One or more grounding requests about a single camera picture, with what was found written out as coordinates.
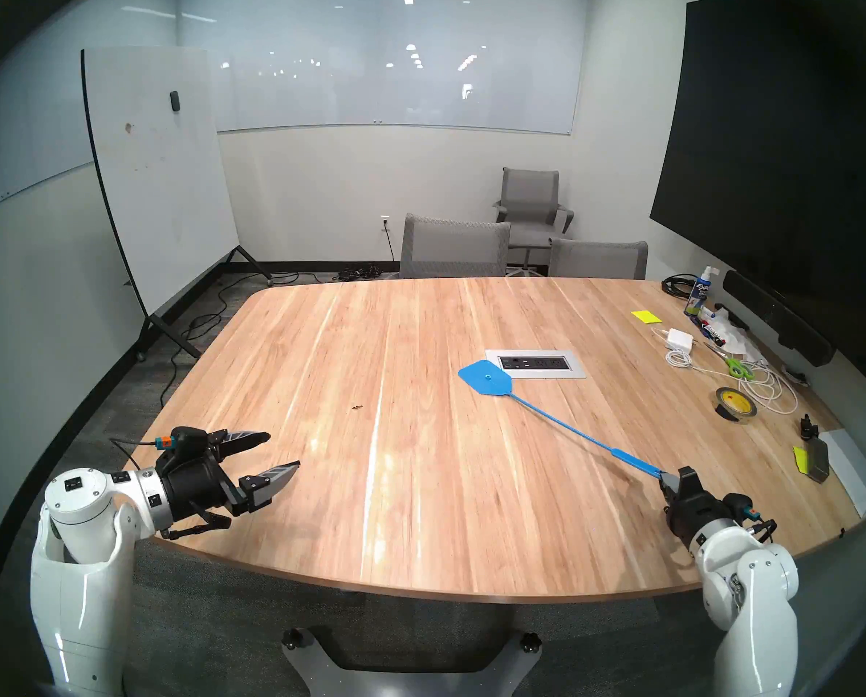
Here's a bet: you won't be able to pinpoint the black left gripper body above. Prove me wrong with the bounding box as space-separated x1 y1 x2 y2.
155 449 248 542

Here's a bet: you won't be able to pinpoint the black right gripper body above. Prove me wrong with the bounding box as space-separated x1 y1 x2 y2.
664 467 739 551

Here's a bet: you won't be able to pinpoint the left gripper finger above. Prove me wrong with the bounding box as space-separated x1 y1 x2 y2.
210 428 272 457
239 460 302 516

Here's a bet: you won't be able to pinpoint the blue plastic fly swatter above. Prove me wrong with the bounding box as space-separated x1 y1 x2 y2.
458 361 664 480

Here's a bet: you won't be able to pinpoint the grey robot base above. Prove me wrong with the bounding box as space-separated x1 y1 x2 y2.
280 627 542 697

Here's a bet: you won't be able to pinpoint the black yellow tape roll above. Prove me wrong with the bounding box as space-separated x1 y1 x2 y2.
715 386 758 423

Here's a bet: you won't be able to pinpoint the crumpled white cloth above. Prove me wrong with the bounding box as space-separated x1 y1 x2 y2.
705 309 759 360

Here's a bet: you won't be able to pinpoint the white paper sheet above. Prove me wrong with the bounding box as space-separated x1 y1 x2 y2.
818 428 866 518

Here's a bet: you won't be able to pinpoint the silver table outlet box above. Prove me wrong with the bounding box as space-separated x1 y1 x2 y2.
485 349 588 380

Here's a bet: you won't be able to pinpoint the whiteboard cleaner spray bottle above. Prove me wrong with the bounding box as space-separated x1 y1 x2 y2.
683 266 720 317

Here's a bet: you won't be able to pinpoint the black video sound bar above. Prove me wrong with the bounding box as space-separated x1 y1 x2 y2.
723 269 837 367

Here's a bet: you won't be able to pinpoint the narrow grey mesh chair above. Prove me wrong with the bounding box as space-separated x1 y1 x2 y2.
548 238 649 280

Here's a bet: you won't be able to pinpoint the rolling whiteboard on black stand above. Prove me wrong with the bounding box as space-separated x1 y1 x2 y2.
81 46 274 361

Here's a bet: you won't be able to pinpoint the wide grey mesh chair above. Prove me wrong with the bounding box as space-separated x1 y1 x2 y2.
399 213 512 280

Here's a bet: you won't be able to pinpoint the grey office armchair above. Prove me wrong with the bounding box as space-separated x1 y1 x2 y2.
492 168 575 275

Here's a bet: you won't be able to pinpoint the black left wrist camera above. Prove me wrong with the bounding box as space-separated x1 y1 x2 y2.
153 426 210 453

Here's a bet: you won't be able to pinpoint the black left camera cable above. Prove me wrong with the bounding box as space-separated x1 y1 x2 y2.
108 434 159 470

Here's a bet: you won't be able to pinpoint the long black floor cable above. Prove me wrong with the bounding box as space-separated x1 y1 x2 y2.
158 271 299 406

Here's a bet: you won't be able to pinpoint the white power adapter with cable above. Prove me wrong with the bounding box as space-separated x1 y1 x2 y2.
651 327 800 415

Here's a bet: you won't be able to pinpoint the green handled scissors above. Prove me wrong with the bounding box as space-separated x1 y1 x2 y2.
705 342 757 381

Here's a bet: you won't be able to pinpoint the large black wall screen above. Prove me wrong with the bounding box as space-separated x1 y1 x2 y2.
649 0 866 384

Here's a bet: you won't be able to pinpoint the glass wall board with writing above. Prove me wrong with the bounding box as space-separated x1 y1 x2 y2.
0 42 96 224

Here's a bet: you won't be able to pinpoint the large glass wall board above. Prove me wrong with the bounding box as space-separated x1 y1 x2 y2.
179 0 575 136

